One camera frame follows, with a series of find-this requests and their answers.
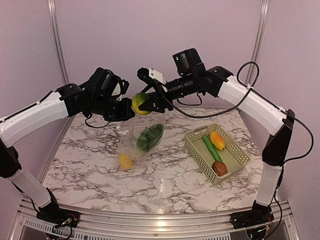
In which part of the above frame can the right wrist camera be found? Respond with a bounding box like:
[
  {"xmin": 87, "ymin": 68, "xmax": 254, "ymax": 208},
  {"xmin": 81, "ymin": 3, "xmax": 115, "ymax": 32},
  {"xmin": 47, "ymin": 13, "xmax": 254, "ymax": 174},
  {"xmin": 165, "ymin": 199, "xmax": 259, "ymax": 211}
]
[{"xmin": 137, "ymin": 67, "xmax": 167, "ymax": 85}]

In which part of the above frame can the green cucumber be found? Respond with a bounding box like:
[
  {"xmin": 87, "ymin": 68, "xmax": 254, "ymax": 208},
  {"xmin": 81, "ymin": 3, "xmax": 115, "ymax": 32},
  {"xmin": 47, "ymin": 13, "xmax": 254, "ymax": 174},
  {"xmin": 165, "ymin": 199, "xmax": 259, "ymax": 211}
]
[{"xmin": 202, "ymin": 135, "xmax": 223, "ymax": 162}]

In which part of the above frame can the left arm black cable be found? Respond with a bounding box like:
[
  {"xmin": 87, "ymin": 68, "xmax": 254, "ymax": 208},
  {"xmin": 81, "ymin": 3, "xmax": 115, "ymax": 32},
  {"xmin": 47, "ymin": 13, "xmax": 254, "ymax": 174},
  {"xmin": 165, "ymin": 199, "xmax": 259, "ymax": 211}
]
[{"xmin": 83, "ymin": 112, "xmax": 111, "ymax": 129}]

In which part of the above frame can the beige perforated plastic basket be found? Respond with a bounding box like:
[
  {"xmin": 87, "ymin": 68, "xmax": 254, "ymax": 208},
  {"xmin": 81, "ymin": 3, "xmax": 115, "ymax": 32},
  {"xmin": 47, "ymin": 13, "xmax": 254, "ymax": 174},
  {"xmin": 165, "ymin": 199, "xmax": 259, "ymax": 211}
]
[{"xmin": 184, "ymin": 123, "xmax": 252, "ymax": 186}]

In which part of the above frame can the clear zip top bag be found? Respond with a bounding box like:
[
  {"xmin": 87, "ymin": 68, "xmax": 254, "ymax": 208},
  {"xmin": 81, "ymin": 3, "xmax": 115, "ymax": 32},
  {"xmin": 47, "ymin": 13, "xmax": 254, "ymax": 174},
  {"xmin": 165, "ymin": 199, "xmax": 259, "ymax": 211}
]
[{"xmin": 116, "ymin": 113, "xmax": 167, "ymax": 171}]

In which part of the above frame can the left aluminium frame post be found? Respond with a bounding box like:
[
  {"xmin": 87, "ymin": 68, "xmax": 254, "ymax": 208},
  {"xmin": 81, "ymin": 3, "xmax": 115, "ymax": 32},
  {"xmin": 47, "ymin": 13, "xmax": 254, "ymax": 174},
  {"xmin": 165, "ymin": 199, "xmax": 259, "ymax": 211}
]
[{"xmin": 47, "ymin": 0, "xmax": 70, "ymax": 85}]

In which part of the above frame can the brown bread bun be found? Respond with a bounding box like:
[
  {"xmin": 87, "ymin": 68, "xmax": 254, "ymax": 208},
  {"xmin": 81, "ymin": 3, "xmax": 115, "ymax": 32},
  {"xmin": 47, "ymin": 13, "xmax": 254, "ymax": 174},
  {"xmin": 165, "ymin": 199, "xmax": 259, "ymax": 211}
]
[{"xmin": 212, "ymin": 161, "xmax": 228, "ymax": 177}]

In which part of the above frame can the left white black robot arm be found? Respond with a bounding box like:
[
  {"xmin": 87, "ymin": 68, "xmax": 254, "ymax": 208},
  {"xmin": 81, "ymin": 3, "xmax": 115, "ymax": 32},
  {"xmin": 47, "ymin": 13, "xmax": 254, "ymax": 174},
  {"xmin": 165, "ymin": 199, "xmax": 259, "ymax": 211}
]
[{"xmin": 0, "ymin": 82, "xmax": 135, "ymax": 223}]

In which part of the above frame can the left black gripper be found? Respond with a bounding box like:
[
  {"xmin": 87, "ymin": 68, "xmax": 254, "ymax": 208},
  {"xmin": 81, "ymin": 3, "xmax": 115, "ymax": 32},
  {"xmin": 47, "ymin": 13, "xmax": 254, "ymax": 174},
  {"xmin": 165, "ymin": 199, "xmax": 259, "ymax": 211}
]
[{"xmin": 90, "ymin": 94, "xmax": 135, "ymax": 122}]

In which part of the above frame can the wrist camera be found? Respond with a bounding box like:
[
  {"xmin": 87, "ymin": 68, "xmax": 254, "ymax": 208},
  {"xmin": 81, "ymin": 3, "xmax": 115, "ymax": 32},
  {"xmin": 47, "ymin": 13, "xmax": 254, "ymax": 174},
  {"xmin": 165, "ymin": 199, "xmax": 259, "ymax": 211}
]
[
  {"xmin": 84, "ymin": 67, "xmax": 130, "ymax": 101},
  {"xmin": 137, "ymin": 67, "xmax": 167, "ymax": 85}
]

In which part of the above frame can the yellow lemon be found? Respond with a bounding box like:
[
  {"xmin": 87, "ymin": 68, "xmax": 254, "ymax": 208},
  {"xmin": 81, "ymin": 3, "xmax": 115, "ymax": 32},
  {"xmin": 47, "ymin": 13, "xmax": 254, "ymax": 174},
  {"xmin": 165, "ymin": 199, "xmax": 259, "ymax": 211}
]
[
  {"xmin": 132, "ymin": 92, "xmax": 151, "ymax": 116},
  {"xmin": 118, "ymin": 153, "xmax": 134, "ymax": 170}
]

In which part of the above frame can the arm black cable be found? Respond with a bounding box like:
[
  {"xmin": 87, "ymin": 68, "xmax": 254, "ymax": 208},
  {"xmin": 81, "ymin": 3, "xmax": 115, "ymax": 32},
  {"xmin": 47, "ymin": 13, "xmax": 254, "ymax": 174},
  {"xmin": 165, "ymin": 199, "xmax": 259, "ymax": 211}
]
[
  {"xmin": 83, "ymin": 112, "xmax": 111, "ymax": 129},
  {"xmin": 172, "ymin": 61, "xmax": 315, "ymax": 163}
]

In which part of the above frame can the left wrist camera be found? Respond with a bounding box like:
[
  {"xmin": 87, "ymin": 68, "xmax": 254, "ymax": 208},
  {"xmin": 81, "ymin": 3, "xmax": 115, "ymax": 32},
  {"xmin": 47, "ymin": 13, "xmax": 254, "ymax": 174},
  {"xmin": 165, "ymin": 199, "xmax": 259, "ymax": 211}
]
[{"xmin": 84, "ymin": 67, "xmax": 130, "ymax": 101}]

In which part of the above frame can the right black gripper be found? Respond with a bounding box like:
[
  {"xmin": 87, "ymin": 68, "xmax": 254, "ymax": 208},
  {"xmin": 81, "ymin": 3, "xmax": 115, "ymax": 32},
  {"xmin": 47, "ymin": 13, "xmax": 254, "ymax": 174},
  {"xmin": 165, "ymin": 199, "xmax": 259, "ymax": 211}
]
[{"xmin": 138, "ymin": 72, "xmax": 198, "ymax": 113}]

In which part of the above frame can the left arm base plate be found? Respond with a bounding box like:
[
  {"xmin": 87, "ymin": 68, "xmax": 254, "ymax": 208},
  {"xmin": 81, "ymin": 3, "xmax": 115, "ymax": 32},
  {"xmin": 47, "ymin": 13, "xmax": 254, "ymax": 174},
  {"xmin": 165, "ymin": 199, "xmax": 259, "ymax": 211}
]
[{"xmin": 36, "ymin": 208, "xmax": 80, "ymax": 228}]

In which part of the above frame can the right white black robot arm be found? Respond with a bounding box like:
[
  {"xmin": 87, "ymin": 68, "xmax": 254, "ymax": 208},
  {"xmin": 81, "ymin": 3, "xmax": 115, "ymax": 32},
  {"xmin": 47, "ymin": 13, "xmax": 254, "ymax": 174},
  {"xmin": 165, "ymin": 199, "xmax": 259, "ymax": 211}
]
[{"xmin": 137, "ymin": 66, "xmax": 296, "ymax": 228}]

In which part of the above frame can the aluminium frame post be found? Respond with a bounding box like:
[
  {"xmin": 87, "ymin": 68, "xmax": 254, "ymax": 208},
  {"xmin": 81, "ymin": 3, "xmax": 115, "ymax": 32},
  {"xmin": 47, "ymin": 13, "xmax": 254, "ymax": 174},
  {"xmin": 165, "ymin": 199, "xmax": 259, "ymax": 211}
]
[
  {"xmin": 47, "ymin": 0, "xmax": 70, "ymax": 85},
  {"xmin": 249, "ymin": 0, "xmax": 270, "ymax": 68}
]

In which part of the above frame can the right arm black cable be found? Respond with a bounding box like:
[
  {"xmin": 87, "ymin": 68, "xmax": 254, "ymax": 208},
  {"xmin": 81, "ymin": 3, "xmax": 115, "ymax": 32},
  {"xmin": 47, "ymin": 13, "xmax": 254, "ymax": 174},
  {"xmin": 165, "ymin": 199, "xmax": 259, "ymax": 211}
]
[{"xmin": 172, "ymin": 61, "xmax": 315, "ymax": 163}]

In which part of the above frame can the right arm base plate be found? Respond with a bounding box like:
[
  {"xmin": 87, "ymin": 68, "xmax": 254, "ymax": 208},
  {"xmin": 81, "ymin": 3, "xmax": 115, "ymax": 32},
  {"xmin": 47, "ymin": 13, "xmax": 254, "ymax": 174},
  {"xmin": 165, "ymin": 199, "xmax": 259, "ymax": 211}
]
[{"xmin": 230, "ymin": 210, "xmax": 275, "ymax": 229}]

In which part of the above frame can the right aluminium frame post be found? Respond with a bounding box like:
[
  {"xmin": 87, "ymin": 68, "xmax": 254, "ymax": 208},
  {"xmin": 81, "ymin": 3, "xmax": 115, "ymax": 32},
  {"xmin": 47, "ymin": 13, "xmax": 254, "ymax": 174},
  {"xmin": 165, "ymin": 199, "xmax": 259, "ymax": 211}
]
[{"xmin": 249, "ymin": 0, "xmax": 270, "ymax": 68}]

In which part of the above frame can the front aluminium rail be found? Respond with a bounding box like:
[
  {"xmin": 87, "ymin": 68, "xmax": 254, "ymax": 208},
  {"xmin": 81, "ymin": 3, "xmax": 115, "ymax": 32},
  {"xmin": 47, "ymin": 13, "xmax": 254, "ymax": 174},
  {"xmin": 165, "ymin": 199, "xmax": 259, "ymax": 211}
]
[{"xmin": 9, "ymin": 197, "xmax": 301, "ymax": 240}]

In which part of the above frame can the green white bok choy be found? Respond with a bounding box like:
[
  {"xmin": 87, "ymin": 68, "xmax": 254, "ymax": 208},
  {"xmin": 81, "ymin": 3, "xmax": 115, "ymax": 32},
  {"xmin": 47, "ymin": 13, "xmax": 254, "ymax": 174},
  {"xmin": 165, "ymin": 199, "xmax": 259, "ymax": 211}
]
[{"xmin": 135, "ymin": 123, "xmax": 164, "ymax": 153}]

